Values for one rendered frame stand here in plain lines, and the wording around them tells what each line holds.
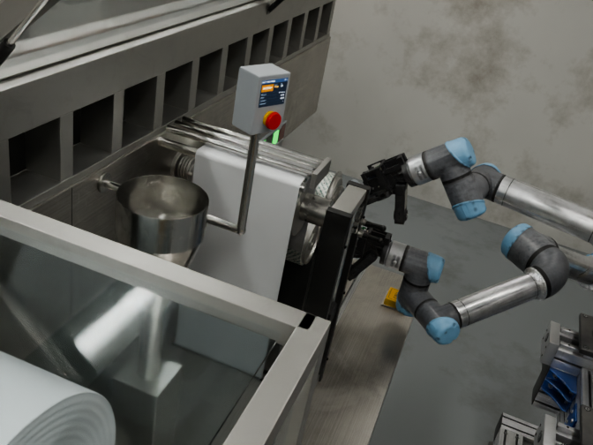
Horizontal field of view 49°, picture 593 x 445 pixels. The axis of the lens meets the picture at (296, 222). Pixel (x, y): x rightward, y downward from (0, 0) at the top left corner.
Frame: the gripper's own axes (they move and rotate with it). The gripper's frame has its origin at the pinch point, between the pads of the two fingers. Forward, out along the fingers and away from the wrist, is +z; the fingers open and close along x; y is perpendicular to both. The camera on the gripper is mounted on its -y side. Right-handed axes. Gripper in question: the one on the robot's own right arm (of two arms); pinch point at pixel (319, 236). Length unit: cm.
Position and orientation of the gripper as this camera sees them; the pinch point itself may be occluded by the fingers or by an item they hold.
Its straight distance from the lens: 184.8
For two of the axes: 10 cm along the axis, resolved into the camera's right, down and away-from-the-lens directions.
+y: 1.7, -8.6, -4.9
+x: -3.4, 4.1, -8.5
